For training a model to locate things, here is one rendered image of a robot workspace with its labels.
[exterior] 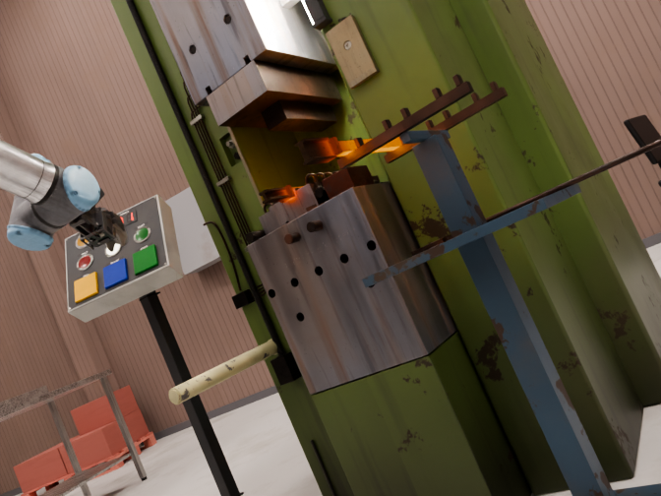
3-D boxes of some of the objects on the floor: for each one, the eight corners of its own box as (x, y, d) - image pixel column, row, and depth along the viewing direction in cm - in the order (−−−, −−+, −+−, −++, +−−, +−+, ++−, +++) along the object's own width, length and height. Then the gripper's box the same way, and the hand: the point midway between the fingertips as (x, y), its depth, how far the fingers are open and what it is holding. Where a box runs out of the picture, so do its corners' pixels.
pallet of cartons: (166, 439, 652) (142, 379, 658) (103, 478, 561) (75, 408, 567) (87, 469, 698) (64, 413, 704) (16, 511, 607) (-9, 446, 612)
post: (266, 582, 175) (127, 249, 183) (257, 583, 177) (120, 254, 185) (273, 573, 179) (138, 247, 187) (265, 575, 181) (130, 252, 189)
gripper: (58, 229, 143) (113, 268, 161) (90, 214, 142) (142, 255, 160) (58, 203, 148) (110, 244, 166) (89, 188, 147) (139, 230, 165)
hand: (122, 239), depth 163 cm, fingers closed
